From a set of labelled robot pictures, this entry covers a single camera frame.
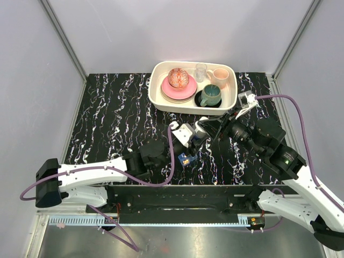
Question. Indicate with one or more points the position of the black saucer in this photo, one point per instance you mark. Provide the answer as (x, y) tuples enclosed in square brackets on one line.
[(197, 100)]

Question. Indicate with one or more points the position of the white slotted cable duct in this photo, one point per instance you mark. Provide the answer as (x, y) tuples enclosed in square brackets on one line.
[(100, 221)]

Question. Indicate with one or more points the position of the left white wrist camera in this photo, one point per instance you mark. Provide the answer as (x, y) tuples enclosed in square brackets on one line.
[(184, 131)]

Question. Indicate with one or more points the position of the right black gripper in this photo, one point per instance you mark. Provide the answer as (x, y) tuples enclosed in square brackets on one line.
[(212, 126)]

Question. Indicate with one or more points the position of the clear drinking glass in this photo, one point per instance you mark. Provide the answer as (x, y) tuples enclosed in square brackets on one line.
[(200, 72)]

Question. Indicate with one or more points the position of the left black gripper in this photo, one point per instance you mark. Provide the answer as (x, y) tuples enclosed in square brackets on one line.
[(192, 150)]

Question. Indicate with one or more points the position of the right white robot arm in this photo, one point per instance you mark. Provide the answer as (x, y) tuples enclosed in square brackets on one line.
[(323, 214)]

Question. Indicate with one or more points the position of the blue pill organizer box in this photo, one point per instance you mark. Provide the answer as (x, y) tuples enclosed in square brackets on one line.
[(186, 160)]

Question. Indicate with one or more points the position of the cream plate under pink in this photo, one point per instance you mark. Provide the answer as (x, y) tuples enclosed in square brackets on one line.
[(177, 101)]

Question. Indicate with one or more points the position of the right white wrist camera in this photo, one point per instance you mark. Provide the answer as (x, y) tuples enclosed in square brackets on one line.
[(247, 102)]

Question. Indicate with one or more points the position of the white pill bottle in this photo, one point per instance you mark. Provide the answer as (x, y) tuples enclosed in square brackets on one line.
[(199, 132)]

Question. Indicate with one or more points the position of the pink ceramic mug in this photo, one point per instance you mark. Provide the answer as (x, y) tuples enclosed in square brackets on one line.
[(218, 77)]

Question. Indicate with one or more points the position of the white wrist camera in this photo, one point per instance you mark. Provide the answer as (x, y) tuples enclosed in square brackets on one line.
[(184, 131), (247, 102)]

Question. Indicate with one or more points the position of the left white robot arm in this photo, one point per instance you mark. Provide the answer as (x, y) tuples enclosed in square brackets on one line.
[(84, 183)]

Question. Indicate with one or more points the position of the orange patterned bowl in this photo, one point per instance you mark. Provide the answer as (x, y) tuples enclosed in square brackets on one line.
[(178, 78)]

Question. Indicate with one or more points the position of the white rectangular dish tub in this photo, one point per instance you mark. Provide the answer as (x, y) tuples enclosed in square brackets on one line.
[(229, 95)]

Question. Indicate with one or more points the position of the green ceramic mug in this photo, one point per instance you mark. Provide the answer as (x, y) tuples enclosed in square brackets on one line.
[(210, 95)]

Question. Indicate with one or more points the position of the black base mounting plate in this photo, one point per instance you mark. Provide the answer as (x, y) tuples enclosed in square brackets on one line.
[(181, 204)]

